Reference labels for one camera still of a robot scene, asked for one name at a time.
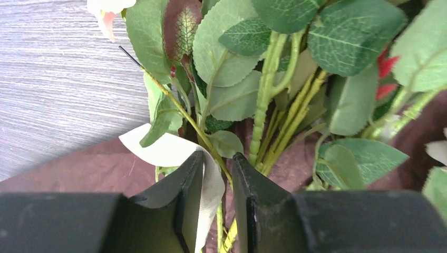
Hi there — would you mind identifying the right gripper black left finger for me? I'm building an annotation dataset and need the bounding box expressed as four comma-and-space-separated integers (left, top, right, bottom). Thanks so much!
101, 151, 205, 252

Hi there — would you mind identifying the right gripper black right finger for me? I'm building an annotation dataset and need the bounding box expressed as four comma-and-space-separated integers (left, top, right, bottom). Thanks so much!
232, 152, 315, 252

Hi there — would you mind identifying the short cream ribbon strip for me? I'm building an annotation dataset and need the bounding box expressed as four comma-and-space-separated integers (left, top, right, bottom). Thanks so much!
119, 123, 225, 252

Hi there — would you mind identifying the dark red wrapping paper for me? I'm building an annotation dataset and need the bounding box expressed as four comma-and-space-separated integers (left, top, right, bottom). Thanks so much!
0, 91, 447, 253

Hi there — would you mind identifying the pink artificial flower bouquet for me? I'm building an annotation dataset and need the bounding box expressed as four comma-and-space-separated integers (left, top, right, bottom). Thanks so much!
87, 1, 446, 252

